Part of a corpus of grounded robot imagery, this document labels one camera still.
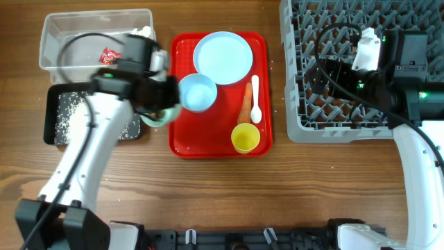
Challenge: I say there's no black tray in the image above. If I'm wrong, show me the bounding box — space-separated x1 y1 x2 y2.
44 83 135 145

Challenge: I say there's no light blue plate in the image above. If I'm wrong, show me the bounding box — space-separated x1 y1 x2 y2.
193 31 253 85

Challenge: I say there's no orange carrot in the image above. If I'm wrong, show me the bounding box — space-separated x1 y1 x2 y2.
237 83 253 124

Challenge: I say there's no light blue bowl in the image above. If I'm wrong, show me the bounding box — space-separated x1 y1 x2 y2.
178 74 218 113

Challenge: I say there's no white plastic spoon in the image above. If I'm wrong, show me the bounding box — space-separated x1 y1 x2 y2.
250 75 262 124

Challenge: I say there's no red snack wrapper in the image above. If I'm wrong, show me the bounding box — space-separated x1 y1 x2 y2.
99 47 121 65

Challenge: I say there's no white rice pile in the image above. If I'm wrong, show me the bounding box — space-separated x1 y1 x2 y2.
54 92 142 145

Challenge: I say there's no white napkin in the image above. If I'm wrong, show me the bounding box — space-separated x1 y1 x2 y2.
130 26 152 38

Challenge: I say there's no green bowl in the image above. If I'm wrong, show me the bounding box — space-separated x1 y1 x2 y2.
140 104 182 128

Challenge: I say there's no yellow cup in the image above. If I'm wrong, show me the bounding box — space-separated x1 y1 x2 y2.
231 123 261 154

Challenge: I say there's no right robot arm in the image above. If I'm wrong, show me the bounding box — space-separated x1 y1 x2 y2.
306 28 443 249

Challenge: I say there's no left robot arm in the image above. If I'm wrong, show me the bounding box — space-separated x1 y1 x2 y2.
15 35 181 249

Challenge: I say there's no red serving tray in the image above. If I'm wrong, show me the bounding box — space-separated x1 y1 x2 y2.
169 31 273 158

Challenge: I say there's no clear plastic bin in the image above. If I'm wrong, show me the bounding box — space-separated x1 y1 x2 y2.
39 8 155 84

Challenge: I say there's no grey dishwasher rack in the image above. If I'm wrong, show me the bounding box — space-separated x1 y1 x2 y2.
280 0 443 143

